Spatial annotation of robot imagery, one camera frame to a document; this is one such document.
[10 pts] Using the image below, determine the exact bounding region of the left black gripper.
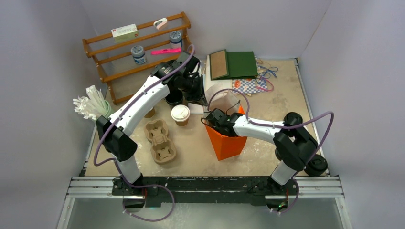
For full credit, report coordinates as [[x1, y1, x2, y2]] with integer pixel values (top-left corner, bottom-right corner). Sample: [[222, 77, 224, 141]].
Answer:
[[181, 74, 208, 107]]

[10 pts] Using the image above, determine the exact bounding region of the white green box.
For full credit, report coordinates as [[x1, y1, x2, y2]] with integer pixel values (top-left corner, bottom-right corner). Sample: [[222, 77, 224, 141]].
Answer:
[[111, 24, 139, 43]]

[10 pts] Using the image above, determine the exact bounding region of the pink marker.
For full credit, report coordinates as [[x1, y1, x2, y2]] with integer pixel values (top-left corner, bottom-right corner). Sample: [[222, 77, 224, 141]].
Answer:
[[150, 47, 182, 55]]

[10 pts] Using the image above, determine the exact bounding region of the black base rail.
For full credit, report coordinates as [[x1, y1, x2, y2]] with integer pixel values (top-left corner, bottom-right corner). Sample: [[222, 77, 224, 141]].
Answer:
[[67, 176, 344, 210]]

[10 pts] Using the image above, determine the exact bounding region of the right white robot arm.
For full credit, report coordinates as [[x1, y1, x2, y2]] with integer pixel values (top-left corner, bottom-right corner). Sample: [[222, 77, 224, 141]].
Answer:
[[202, 108, 319, 194]]

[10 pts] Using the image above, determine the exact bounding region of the white cup lid picked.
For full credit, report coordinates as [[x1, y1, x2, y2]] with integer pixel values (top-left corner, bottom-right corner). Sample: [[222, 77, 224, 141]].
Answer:
[[171, 105, 190, 121]]

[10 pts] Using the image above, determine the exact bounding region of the white pink clip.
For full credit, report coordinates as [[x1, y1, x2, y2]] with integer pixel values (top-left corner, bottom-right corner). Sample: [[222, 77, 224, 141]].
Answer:
[[153, 18, 168, 31]]

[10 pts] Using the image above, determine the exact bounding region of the black paper cup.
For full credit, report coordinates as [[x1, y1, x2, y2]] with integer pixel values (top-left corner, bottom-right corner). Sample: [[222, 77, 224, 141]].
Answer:
[[165, 90, 183, 109]]

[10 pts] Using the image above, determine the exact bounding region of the orange paper bag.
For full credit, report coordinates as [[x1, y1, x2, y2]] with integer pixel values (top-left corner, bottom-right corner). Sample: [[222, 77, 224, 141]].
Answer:
[[203, 89, 247, 161]]

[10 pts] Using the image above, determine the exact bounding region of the pulp cup carrier tray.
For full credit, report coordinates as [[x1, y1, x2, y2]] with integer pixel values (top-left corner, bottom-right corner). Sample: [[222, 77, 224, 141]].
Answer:
[[144, 119, 177, 165]]

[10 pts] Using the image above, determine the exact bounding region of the black cup lid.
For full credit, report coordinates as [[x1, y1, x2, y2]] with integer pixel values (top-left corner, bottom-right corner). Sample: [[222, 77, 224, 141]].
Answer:
[[275, 148, 282, 161], [283, 112, 303, 126]]

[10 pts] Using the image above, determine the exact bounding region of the black lid stack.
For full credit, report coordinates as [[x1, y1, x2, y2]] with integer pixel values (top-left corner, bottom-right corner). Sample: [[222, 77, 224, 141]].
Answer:
[[304, 154, 328, 177]]

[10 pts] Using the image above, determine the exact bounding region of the green straw holder cup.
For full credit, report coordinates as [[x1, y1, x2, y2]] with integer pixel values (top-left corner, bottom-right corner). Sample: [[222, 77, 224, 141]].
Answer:
[[103, 101, 114, 118]]

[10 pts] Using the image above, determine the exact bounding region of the brown paper cup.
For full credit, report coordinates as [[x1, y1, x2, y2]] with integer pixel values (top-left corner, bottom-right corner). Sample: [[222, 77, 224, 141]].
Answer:
[[175, 119, 189, 126], [144, 107, 155, 118]]

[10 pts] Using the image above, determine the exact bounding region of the wooden shelf rack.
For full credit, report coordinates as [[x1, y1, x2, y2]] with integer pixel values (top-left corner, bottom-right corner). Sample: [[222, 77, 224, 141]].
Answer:
[[82, 11, 191, 105]]

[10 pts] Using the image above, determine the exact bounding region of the blue white jar right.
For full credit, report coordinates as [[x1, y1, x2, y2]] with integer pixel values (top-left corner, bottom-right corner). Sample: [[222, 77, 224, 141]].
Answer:
[[169, 31, 183, 49]]

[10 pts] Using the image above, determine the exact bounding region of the blue checkered paper bag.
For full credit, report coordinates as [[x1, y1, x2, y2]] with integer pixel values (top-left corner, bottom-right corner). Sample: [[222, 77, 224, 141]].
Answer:
[[232, 79, 267, 94]]

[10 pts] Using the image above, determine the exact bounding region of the green paper bag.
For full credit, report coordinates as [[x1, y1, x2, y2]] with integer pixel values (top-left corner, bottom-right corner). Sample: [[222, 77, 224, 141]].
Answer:
[[209, 50, 258, 80]]

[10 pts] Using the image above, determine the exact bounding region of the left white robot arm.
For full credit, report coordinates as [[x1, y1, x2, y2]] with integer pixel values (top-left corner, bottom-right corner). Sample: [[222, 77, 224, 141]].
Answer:
[[96, 52, 207, 195]]

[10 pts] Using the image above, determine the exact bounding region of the blue white jar left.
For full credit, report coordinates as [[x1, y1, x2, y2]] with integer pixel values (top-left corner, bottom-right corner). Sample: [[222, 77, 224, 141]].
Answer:
[[130, 45, 147, 65]]

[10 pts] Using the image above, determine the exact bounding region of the blue white jar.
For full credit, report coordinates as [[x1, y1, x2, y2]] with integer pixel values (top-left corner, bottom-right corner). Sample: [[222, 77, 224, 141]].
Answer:
[[130, 45, 147, 65], [169, 31, 183, 49]]

